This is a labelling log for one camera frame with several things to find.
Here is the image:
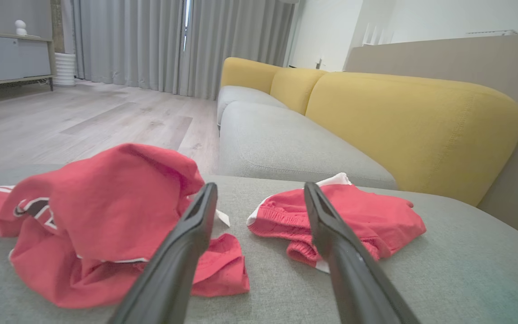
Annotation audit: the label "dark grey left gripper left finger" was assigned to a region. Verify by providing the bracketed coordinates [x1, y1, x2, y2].
[107, 182, 219, 324]

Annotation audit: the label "red basketball shorts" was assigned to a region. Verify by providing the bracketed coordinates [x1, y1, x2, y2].
[246, 172, 427, 274]

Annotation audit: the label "grey sofa seat cushion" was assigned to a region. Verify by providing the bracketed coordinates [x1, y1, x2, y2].
[218, 101, 399, 190]
[217, 85, 289, 129]

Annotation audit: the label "white ribbed plant pot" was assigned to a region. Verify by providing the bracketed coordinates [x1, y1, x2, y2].
[53, 53, 76, 87]

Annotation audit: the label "large grey sofa chaise seat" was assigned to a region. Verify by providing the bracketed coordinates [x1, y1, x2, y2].
[0, 164, 518, 324]

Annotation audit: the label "wood and grey TV cabinet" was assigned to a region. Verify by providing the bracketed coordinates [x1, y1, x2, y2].
[0, 31, 56, 92]

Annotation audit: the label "grey pleated curtains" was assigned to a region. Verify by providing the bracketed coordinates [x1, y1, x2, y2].
[61, 0, 295, 100]

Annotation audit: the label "red Bulls basketball jersey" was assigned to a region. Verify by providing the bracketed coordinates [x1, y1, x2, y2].
[0, 143, 250, 309]

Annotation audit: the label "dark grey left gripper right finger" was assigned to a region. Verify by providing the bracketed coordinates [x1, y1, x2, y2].
[304, 181, 422, 324]

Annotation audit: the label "large yellow sofa back cushion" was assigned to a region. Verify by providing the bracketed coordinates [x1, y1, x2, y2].
[305, 72, 518, 207]

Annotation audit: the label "small yellow sofa back cushion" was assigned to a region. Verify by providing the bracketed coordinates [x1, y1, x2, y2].
[270, 67, 329, 115]

